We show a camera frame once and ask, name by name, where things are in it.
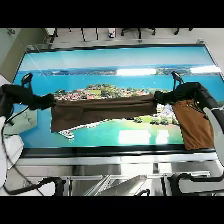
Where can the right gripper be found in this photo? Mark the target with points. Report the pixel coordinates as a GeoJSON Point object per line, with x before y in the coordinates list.
{"type": "Point", "coordinates": [163, 97]}

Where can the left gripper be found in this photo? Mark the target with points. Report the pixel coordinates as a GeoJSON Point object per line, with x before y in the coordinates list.
{"type": "Point", "coordinates": [41, 101]}

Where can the brown garment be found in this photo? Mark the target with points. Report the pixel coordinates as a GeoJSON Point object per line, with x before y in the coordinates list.
{"type": "Point", "coordinates": [100, 110]}

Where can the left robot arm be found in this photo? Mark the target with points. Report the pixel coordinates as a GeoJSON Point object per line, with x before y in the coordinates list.
{"type": "Point", "coordinates": [13, 95]}

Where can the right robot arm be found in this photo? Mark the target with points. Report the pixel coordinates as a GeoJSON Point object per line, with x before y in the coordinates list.
{"type": "Point", "coordinates": [213, 116]}

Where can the orange-brown garment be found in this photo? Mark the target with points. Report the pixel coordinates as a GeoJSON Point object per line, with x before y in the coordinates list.
{"type": "Point", "coordinates": [195, 125]}

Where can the black office chair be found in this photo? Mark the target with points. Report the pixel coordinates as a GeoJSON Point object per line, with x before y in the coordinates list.
{"type": "Point", "coordinates": [138, 31]}

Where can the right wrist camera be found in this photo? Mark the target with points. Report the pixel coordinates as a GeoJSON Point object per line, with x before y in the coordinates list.
{"type": "Point", "coordinates": [177, 78]}

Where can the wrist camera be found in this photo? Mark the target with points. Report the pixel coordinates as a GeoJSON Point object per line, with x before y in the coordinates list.
{"type": "Point", "coordinates": [26, 79]}
{"type": "Point", "coordinates": [177, 78]}

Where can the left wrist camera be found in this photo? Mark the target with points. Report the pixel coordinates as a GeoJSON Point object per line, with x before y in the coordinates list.
{"type": "Point", "coordinates": [26, 79]}

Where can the silver frame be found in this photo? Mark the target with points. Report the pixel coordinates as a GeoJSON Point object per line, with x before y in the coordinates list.
{"type": "Point", "coordinates": [110, 186]}

